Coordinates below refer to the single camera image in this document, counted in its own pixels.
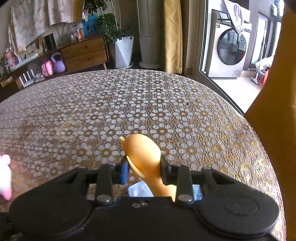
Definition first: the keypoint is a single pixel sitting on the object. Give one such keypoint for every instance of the right gripper dark padded right finger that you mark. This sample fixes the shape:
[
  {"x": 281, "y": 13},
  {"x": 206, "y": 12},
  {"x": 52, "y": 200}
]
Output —
[{"x": 180, "y": 177}]

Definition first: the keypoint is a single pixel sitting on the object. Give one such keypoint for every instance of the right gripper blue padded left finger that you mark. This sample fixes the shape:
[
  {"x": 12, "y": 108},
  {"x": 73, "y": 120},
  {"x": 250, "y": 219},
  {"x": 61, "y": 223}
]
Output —
[{"x": 107, "y": 176}]

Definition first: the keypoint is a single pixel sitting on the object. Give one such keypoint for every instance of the yellow rubber duck toy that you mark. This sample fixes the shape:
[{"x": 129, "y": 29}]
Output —
[{"x": 144, "y": 157}]

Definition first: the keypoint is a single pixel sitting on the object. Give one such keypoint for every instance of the blue wet wipe packet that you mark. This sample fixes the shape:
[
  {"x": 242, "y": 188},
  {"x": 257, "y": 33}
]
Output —
[{"x": 141, "y": 189}]

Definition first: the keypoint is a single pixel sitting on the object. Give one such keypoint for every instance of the gold lace tablecloth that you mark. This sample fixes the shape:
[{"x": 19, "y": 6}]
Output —
[{"x": 59, "y": 132}]

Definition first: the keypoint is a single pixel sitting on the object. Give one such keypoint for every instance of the yellow chair back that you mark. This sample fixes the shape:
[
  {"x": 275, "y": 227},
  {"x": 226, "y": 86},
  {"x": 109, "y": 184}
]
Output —
[{"x": 272, "y": 115}]

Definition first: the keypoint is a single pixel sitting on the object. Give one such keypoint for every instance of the white pink plush bunny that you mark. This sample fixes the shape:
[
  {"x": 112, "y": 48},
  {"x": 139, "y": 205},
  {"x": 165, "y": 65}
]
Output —
[{"x": 5, "y": 177}]

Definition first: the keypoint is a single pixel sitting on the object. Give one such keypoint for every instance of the purple kettlebell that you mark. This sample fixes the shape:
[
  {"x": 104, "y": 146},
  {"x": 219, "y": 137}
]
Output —
[{"x": 58, "y": 63}]

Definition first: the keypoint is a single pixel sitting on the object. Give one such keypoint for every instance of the wooden drawer cabinet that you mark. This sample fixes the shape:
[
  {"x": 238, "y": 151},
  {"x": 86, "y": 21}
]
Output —
[{"x": 87, "y": 53}]

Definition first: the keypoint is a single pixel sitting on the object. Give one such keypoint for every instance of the pink toy case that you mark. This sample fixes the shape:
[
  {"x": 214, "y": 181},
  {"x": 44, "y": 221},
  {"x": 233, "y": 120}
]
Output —
[{"x": 47, "y": 68}]

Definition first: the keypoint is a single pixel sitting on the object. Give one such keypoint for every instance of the potted green plant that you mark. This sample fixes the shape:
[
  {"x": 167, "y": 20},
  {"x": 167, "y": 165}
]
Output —
[{"x": 119, "y": 40}]

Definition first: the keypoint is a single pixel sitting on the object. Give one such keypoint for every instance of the white front-load washing machine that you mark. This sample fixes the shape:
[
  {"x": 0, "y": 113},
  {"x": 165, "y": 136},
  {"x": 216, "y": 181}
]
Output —
[{"x": 227, "y": 49}]

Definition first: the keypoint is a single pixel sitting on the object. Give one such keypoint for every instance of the gold curtain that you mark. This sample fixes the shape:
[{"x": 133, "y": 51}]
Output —
[{"x": 173, "y": 37}]

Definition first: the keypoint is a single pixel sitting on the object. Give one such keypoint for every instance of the floral draped cloth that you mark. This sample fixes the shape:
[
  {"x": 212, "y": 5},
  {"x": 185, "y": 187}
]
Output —
[{"x": 30, "y": 19}]

